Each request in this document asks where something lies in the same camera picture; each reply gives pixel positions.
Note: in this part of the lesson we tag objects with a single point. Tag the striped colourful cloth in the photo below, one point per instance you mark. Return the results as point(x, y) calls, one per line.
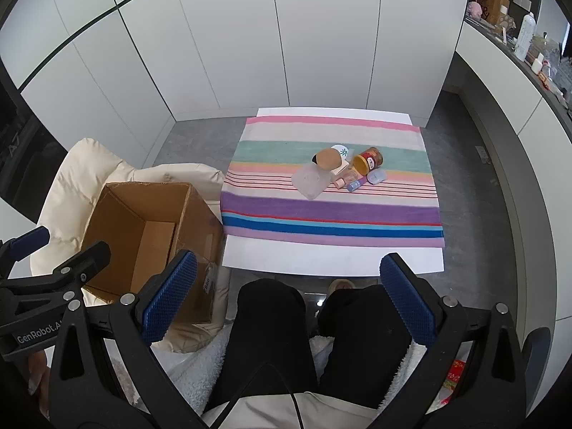
point(335, 214)

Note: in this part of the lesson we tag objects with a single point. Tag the white fleece garment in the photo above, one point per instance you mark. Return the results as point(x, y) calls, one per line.
point(196, 375)

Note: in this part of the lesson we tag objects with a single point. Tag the small beige carton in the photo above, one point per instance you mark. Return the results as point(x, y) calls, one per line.
point(343, 168)

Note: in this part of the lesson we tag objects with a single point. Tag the pink plush toy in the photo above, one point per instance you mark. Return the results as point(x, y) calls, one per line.
point(474, 11)

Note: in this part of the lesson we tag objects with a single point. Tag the black glossy panel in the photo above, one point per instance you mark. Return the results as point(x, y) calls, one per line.
point(27, 152)

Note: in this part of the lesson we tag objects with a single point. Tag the clear plastic container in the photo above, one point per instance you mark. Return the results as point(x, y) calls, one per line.
point(546, 51)

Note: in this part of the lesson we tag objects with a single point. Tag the person's black trousers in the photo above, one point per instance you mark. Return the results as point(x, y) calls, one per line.
point(263, 330)

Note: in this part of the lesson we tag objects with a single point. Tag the white round compact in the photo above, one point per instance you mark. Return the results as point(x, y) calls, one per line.
point(342, 150)

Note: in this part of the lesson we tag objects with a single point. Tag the dark countertop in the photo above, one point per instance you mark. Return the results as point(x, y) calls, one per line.
point(514, 53)

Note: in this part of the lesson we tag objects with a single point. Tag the small pink bottle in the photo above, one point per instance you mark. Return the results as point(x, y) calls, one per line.
point(342, 182)

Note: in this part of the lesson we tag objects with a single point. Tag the translucent square container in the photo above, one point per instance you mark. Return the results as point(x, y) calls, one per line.
point(308, 181)

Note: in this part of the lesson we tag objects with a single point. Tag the white spray bottle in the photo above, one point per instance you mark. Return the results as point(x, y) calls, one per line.
point(523, 38)

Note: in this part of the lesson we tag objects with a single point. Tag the person's left hand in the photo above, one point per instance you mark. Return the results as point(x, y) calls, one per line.
point(39, 371)

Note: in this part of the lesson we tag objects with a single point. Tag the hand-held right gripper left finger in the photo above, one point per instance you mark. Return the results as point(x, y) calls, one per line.
point(172, 295)

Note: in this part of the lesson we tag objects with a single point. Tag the red printed packet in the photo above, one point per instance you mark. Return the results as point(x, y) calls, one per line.
point(455, 380)

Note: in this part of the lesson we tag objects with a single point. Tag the brown printed box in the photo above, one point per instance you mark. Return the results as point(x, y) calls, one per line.
point(495, 6)

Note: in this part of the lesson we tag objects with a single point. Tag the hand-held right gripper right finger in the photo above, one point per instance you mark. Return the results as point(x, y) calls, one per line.
point(409, 297)

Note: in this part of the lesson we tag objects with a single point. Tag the small blue bottle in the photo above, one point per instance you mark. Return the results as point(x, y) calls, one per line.
point(356, 184)

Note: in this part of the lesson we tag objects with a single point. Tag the pale blue plastic case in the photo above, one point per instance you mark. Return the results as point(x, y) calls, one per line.
point(375, 177)

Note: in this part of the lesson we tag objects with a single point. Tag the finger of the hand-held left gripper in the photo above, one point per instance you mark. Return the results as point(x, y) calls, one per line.
point(87, 257)
point(29, 237)

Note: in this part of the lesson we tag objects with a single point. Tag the brown cardboard box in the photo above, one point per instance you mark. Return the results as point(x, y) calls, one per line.
point(134, 214)

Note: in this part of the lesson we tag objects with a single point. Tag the gold and red can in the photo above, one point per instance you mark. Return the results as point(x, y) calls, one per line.
point(368, 158)

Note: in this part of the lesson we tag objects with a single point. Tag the cream padded armchair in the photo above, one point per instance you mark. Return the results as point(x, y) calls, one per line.
point(89, 161)

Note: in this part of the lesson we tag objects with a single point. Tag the beige jacket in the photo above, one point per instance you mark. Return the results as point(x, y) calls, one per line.
point(268, 413)

